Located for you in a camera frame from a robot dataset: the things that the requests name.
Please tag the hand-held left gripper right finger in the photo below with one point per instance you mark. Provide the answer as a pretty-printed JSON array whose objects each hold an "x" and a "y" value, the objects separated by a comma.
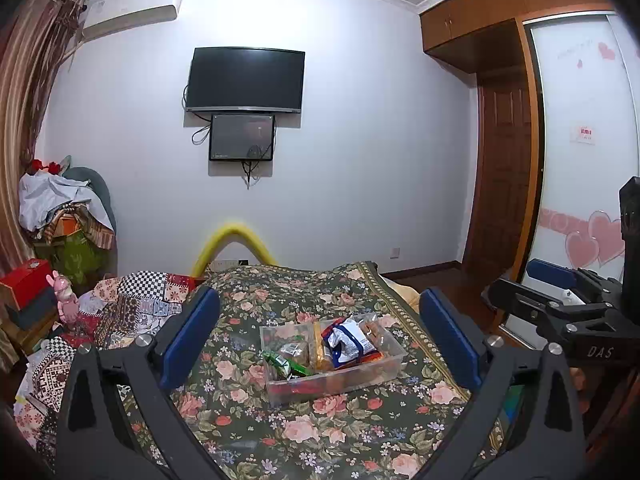
[{"x": 450, "y": 340}]

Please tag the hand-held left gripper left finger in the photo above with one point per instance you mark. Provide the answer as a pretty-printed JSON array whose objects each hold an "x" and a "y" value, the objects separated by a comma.
[{"x": 192, "y": 335}]

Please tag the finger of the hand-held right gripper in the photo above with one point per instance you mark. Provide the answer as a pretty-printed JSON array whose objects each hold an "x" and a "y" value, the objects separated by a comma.
[
  {"x": 550, "y": 272},
  {"x": 590, "y": 340}
]

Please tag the clear plastic box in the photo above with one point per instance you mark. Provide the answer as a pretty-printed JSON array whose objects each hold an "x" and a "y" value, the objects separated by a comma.
[{"x": 375, "y": 377}]

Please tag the blue white red snack packet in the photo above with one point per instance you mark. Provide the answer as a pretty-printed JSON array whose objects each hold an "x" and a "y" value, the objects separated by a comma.
[{"x": 347, "y": 342}]

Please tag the clear green-edged bread packet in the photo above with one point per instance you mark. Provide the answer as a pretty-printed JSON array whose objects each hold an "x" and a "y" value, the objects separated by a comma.
[{"x": 297, "y": 350}]

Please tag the patchwork quilt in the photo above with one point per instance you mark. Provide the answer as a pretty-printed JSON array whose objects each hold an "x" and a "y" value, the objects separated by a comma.
[{"x": 130, "y": 300}]

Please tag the white power strip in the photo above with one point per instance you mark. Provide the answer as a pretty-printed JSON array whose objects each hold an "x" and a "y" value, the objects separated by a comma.
[{"x": 227, "y": 263}]

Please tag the red orange snack packet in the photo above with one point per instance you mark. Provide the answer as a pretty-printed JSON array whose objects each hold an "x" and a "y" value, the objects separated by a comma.
[{"x": 370, "y": 357}]

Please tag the yellow foam tube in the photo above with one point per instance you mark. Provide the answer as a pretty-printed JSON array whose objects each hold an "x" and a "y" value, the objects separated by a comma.
[{"x": 235, "y": 230}]

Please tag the red white sticker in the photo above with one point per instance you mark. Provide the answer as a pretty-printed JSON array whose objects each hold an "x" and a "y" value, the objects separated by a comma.
[{"x": 583, "y": 133}]

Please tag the pink toy figure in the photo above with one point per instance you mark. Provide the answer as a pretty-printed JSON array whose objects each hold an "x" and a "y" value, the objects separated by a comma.
[{"x": 64, "y": 295}]

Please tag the green cloth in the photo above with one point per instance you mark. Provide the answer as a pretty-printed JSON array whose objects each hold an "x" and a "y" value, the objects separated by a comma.
[{"x": 80, "y": 260}]

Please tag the floral blanket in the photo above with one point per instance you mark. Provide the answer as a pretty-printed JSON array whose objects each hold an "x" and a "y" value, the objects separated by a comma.
[{"x": 300, "y": 430}]

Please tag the dark box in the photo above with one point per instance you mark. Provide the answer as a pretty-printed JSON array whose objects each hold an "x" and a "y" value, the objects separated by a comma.
[{"x": 35, "y": 320}]

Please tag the white sliding wardrobe door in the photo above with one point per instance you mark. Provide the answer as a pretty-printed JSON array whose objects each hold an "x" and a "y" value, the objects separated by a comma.
[{"x": 575, "y": 85}]

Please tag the grey rounded chair back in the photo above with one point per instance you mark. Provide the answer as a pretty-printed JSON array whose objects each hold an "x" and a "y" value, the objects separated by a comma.
[{"x": 100, "y": 195}]

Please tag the red box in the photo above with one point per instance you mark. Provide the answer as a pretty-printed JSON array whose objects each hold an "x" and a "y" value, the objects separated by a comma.
[{"x": 25, "y": 280}]

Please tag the pile of clothes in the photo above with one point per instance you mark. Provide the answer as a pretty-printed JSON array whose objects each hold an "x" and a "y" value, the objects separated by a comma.
[{"x": 50, "y": 200}]

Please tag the small black monitor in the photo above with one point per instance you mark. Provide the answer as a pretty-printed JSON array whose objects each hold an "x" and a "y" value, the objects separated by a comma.
[{"x": 241, "y": 137}]

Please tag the wooden overhead cabinet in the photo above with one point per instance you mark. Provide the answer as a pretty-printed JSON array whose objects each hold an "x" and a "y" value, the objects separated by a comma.
[{"x": 500, "y": 10}]

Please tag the striped brown curtain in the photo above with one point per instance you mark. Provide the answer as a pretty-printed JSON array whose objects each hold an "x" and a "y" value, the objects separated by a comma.
[{"x": 25, "y": 110}]

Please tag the white air conditioner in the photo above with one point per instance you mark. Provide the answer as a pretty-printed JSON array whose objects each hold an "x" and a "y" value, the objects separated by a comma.
[{"x": 132, "y": 15}]

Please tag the wall outlet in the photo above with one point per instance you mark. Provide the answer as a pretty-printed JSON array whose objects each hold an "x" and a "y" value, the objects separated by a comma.
[{"x": 395, "y": 252}]

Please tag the black wall television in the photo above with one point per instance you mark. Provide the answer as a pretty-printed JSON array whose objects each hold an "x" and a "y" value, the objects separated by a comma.
[{"x": 245, "y": 77}]

